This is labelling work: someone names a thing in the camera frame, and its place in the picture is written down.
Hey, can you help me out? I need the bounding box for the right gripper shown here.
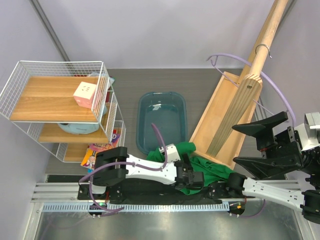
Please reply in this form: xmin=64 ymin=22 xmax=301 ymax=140
xmin=228 ymin=109 xmax=320 ymax=177

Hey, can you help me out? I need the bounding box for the green tank top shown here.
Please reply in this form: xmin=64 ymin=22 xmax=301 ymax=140
xmin=146 ymin=142 xmax=235 ymax=195

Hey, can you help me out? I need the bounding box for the lilac plastic clothes hanger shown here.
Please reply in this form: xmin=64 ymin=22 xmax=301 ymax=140
xmin=206 ymin=53 xmax=297 ymax=127

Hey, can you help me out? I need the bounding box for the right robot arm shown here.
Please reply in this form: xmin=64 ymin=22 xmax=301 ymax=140
xmin=225 ymin=111 xmax=320 ymax=224

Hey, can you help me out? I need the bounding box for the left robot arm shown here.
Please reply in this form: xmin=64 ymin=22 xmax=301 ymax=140
xmin=89 ymin=144 xmax=205 ymax=200

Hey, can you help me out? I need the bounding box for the wooden clothes rack stand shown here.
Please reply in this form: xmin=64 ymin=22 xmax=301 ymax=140
xmin=190 ymin=0 xmax=288 ymax=169

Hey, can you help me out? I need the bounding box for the teal plastic basin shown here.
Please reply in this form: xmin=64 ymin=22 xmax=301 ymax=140
xmin=136 ymin=91 xmax=188 ymax=155

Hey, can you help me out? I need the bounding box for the colourful children's book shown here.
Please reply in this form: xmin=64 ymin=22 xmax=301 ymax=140
xmin=80 ymin=128 xmax=121 ymax=173

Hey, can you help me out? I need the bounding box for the pink white cube socket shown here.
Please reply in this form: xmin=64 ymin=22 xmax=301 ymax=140
xmin=73 ymin=81 xmax=97 ymax=109

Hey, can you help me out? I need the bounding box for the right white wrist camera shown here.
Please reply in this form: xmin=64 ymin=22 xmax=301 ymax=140
xmin=295 ymin=112 xmax=320 ymax=151

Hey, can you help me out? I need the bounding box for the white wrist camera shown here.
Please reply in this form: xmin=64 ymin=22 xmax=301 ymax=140
xmin=295 ymin=112 xmax=320 ymax=151
xmin=158 ymin=144 xmax=181 ymax=163

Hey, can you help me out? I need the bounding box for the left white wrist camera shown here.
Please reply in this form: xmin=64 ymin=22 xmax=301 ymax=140
xmin=158 ymin=144 xmax=181 ymax=163

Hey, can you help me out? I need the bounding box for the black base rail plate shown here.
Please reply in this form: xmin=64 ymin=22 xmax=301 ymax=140
xmin=93 ymin=178 xmax=240 ymax=205

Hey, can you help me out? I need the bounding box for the white wire shelf rack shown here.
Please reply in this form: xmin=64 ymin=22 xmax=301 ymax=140
xmin=0 ymin=60 xmax=126 ymax=163

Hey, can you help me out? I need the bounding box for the white slotted cable duct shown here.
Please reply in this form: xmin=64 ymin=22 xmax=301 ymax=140
xmin=42 ymin=201 xmax=230 ymax=213

